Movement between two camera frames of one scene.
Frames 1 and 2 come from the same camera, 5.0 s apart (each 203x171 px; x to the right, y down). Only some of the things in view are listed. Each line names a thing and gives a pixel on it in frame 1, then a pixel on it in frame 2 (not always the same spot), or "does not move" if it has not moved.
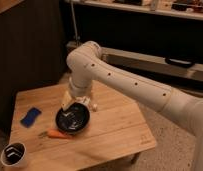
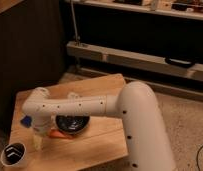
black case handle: x=180 y=62 does not move
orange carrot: x=54 y=133 does not move
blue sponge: x=30 y=117 does not move
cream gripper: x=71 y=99 to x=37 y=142
